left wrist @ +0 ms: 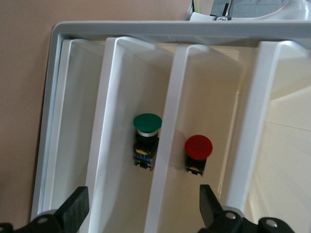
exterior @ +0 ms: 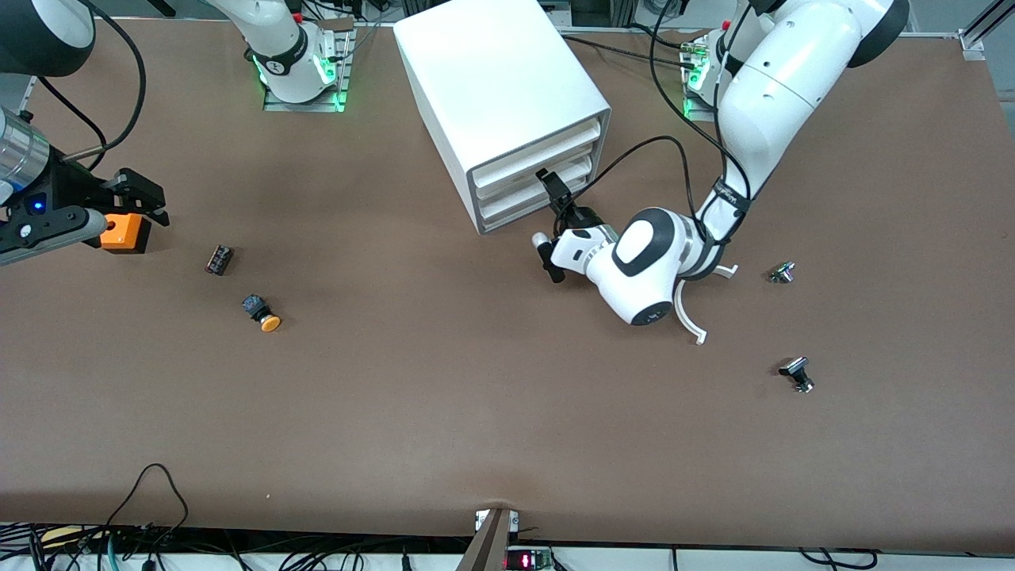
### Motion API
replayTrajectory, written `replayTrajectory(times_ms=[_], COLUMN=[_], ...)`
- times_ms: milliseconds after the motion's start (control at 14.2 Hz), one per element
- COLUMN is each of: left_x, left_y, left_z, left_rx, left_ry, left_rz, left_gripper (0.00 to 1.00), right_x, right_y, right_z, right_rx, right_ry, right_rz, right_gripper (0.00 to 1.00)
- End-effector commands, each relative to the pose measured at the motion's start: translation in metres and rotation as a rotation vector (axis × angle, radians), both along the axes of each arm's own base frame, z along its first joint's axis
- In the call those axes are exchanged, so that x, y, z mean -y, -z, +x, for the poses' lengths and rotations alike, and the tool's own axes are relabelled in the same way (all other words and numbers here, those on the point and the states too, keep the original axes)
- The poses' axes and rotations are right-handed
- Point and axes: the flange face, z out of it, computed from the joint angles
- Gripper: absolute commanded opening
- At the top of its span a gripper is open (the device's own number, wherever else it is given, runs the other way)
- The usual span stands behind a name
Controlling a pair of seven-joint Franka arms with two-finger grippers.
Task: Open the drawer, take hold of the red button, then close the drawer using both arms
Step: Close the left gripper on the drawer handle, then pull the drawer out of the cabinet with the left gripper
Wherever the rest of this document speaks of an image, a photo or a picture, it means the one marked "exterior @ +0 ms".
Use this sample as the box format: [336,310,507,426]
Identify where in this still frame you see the white plastic drawer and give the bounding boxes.
[473,121,601,189]
[478,155,594,223]

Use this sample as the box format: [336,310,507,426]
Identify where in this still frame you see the orange button box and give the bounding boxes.
[99,213,151,255]

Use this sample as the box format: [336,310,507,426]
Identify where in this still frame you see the white drawer cabinet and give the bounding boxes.
[393,0,613,236]

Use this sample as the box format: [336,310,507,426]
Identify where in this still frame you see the orange mushroom push button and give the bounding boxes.
[242,293,282,333]

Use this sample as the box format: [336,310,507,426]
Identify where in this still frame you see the white curved plastic arc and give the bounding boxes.
[674,264,740,346]

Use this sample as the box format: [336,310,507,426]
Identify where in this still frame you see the red display device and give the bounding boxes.
[505,546,553,571]

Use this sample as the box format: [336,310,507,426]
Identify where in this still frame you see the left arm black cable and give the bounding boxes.
[585,0,754,239]

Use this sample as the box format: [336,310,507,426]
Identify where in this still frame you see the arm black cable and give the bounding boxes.
[32,0,149,167]
[585,0,754,239]

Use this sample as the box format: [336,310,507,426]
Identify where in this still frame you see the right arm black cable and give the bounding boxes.
[32,0,149,167]

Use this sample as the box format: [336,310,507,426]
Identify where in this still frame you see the black base cable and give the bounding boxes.
[559,24,707,72]

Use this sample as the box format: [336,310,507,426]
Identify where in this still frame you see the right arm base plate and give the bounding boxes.
[262,20,354,113]

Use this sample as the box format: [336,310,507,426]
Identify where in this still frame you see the black key switch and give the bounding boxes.
[778,357,815,394]

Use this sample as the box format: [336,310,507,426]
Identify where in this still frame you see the black looped cable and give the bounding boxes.
[103,463,191,548]

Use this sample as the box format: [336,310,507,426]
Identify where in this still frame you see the brown camera post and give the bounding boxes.
[456,508,520,571]

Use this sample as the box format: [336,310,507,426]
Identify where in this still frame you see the tangled cable bundle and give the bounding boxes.
[0,519,477,571]

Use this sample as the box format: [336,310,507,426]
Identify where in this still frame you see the black floor cable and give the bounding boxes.
[797,547,881,570]

